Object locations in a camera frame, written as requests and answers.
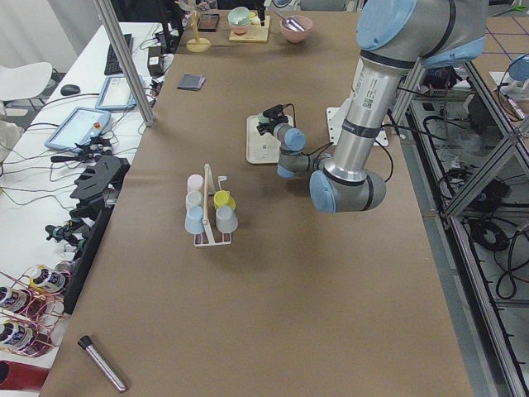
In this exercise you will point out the white rabbit tray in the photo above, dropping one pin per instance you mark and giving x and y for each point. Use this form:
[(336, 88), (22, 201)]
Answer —
[(260, 149)]

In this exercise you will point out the green plastic cup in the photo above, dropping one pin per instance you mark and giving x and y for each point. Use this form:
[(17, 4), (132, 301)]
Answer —
[(262, 118)]

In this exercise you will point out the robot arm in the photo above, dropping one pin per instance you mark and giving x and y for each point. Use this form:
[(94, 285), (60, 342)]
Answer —
[(392, 36)]

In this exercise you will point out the black tool rack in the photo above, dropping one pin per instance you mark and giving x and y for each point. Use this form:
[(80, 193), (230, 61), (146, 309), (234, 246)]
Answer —
[(108, 170)]

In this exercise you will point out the pink bowl with spoon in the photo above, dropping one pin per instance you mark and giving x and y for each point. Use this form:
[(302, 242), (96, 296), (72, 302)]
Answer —
[(297, 31)]

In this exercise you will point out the white wire cup rack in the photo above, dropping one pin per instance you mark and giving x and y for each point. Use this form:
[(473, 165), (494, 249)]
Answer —
[(211, 236)]

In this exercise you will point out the grey plastic cup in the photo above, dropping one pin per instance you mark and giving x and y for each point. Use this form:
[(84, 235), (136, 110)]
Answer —
[(226, 219)]

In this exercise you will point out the wooden rack handle rod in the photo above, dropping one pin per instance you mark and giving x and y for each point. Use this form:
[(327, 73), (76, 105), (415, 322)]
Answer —
[(206, 193)]

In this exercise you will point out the silver metal cylinder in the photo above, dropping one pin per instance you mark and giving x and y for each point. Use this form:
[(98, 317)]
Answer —
[(86, 343)]

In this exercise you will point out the blue plastic cup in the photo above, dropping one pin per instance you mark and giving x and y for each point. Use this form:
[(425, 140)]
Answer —
[(194, 220)]

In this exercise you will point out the pink plastic cup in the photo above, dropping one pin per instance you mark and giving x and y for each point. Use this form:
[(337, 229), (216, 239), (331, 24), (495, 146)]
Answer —
[(195, 183)]

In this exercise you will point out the folded grey cloth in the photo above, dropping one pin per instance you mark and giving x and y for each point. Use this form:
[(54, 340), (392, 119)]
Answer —
[(191, 82)]

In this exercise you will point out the wooden stand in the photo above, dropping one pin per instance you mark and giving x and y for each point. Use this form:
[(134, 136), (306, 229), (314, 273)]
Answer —
[(197, 44)]

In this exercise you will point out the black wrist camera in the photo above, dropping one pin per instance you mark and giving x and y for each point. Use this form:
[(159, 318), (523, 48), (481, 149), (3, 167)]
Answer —
[(275, 113)]

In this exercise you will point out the wooden board with bowls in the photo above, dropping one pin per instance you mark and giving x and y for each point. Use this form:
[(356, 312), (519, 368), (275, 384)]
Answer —
[(245, 28)]

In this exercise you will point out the yellow plastic cup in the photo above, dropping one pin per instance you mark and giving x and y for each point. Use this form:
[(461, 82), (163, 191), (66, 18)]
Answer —
[(224, 198)]

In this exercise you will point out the white chair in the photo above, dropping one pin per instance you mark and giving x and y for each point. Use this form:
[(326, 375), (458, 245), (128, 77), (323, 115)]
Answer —
[(25, 82)]

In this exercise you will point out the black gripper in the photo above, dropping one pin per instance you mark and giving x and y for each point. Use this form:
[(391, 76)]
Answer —
[(265, 128)]

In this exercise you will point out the blue teach pendant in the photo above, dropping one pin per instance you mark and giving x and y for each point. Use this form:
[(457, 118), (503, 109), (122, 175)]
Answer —
[(79, 127)]

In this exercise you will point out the cream plastic cup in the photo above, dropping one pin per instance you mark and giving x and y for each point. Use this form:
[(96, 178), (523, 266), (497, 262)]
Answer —
[(193, 198)]

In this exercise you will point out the black computer mouse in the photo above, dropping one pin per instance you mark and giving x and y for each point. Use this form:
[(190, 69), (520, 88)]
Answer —
[(69, 90)]

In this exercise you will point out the aluminium frame post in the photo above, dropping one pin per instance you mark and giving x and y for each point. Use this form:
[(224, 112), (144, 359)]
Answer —
[(115, 36)]

